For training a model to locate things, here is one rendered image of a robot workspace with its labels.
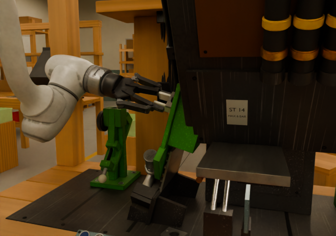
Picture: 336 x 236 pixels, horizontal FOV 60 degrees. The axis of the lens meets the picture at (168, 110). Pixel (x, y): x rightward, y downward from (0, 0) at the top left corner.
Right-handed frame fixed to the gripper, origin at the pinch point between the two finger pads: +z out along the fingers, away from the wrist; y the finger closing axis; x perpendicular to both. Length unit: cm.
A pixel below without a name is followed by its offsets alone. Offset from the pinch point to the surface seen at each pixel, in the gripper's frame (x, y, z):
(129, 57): 734, 640, -464
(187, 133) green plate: -5.6, -10.8, 10.0
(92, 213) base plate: 15.4, -33.5, -9.6
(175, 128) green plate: -5.9, -10.5, 6.7
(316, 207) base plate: 20, -6, 49
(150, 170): 4.7, -19.4, 2.8
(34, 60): 310, 208, -370
